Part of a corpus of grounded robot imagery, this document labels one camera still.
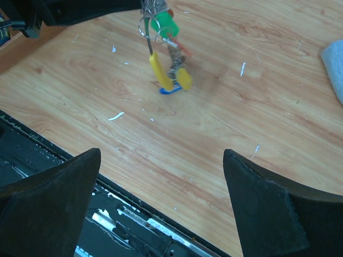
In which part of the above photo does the green tagged key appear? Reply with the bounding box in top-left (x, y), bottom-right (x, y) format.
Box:
top-left (151, 11), bottom-right (180, 38)

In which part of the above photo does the grey cloth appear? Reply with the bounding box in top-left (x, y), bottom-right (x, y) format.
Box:
top-left (320, 39), bottom-right (342, 104)

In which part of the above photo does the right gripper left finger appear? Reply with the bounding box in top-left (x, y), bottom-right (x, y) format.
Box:
top-left (1, 148), bottom-right (101, 256)

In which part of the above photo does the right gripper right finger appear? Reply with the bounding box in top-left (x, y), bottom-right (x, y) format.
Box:
top-left (223, 149), bottom-right (342, 256)

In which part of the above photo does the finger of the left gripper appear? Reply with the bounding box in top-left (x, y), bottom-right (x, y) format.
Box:
top-left (40, 0), bottom-right (142, 26)

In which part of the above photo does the keyring with coloured keys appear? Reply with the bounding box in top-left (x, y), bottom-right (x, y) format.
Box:
top-left (138, 1), bottom-right (193, 94)

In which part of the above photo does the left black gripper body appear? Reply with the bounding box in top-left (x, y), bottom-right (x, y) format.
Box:
top-left (1, 0), bottom-right (42, 38)

